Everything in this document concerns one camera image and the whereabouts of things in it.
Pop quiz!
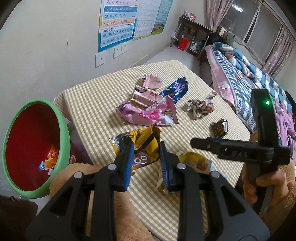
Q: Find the small brown wrapper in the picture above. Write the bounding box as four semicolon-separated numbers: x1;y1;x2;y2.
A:
210;118;228;138

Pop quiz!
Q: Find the paper ball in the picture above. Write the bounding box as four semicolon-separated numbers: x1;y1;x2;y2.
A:
186;91;217;120

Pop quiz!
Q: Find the large pink snack bag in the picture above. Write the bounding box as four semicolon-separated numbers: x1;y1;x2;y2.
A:
116;96;179;126

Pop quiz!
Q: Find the yellow chocolate snack wrapper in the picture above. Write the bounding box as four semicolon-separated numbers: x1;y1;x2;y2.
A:
109;126;161;170

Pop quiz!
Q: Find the trash inside bin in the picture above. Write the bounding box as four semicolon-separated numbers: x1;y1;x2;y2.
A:
38;145;59;176

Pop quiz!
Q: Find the green rimmed red trash bin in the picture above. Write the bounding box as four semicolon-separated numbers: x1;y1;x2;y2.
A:
2;99;71;199

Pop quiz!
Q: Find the right hand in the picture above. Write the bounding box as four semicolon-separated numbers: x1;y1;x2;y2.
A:
242;165;289;206

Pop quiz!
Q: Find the pink purple blanket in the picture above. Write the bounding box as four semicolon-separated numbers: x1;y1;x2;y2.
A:
273;100;296;164

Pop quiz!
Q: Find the blue plaid quilt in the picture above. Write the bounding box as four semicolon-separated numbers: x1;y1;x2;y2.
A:
212;42;292;133

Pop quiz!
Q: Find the bed with pink sheet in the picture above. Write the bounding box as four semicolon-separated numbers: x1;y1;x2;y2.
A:
205;46;256;133

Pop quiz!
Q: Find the tan plush sleeve right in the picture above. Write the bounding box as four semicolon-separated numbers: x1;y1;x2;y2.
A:
256;160;295;235

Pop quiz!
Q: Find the blue oreo wrapper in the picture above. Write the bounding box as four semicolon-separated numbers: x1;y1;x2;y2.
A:
160;77;189;103

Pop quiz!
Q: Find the yellow checkered tablecloth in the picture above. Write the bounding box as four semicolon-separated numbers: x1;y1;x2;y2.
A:
54;60;250;240

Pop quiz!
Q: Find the pink curtain right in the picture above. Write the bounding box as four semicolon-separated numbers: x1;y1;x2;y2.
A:
261;27;295;78

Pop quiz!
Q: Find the pink curtain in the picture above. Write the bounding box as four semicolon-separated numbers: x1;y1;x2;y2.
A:
261;27;295;78
206;0;234;32

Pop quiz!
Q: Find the pink cream snack box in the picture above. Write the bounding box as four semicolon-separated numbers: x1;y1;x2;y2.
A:
131;85;163;108

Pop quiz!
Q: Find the small pink wrapper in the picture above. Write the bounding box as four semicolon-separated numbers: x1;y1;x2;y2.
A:
142;74;163;89

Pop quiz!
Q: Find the window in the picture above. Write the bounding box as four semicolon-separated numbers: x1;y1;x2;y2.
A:
220;0;283;65

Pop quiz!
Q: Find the dark metal shelf rack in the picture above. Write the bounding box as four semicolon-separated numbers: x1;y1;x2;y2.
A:
169;16;213;60

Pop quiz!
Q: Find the red bucket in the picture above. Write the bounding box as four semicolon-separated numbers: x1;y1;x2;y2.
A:
178;38;189;51

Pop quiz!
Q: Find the pink curtain left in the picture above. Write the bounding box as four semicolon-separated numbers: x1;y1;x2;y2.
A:
206;0;234;32

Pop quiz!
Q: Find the white wall socket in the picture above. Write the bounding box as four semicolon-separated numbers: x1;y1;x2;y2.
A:
113;43;127;59

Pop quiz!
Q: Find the green bordered wall poster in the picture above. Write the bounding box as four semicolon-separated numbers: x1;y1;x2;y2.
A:
151;0;173;35

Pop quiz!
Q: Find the white chart wall poster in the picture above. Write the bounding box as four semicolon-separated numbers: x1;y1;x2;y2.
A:
134;0;162;40

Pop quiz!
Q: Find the blue pinyin wall poster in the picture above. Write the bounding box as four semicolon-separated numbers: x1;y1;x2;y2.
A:
98;0;139;52

